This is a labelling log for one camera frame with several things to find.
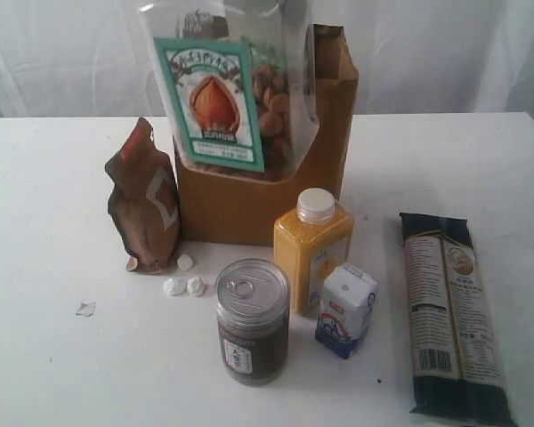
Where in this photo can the yellow millet bottle white cap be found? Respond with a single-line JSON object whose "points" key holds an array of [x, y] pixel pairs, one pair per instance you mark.
{"points": [[309, 242]]}

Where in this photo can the dark grain can clear lid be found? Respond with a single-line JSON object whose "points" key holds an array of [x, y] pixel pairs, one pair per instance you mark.
{"points": [[252, 313]]}

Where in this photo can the brown paper bag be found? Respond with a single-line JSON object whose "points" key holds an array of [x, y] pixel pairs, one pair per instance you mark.
{"points": [[225, 210]]}

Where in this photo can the brown orange snack pouch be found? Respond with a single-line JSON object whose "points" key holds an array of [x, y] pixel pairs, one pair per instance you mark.
{"points": [[144, 202]]}

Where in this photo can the white crumpled ball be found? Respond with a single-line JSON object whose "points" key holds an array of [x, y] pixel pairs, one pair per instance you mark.
{"points": [[184, 262], [195, 286], [174, 286]]}

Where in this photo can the clear nut jar gold lid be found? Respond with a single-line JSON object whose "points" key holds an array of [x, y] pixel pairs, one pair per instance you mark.
{"points": [[237, 80]]}

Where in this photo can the white backdrop curtain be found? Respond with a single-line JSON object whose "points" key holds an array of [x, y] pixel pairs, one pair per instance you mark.
{"points": [[90, 58]]}

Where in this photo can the spaghetti pasta package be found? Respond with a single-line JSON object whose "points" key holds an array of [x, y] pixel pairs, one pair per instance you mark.
{"points": [[456, 367]]}

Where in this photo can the white blue salt packet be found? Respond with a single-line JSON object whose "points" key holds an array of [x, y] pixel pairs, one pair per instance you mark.
{"points": [[346, 306]]}

